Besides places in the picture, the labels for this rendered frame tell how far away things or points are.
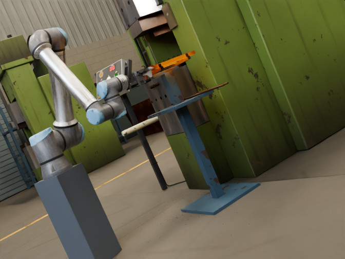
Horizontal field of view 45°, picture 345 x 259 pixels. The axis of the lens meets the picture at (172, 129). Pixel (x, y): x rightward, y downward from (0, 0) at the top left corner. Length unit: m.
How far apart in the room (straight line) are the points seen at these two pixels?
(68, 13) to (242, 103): 10.02
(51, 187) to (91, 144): 5.48
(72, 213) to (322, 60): 2.12
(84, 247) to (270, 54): 1.78
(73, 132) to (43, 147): 0.22
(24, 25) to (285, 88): 9.63
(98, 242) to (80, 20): 10.45
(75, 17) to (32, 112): 5.28
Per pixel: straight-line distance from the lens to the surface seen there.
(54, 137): 2.55
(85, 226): 2.52
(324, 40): 3.44
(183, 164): 3.27
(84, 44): 12.37
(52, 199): 2.55
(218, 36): 2.94
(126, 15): 3.31
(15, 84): 7.94
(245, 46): 3.05
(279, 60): 3.07
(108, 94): 2.28
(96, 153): 7.98
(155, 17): 3.23
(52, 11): 12.39
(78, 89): 2.25
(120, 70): 3.54
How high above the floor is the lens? 0.78
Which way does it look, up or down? 5 degrees down
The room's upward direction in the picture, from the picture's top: 23 degrees counter-clockwise
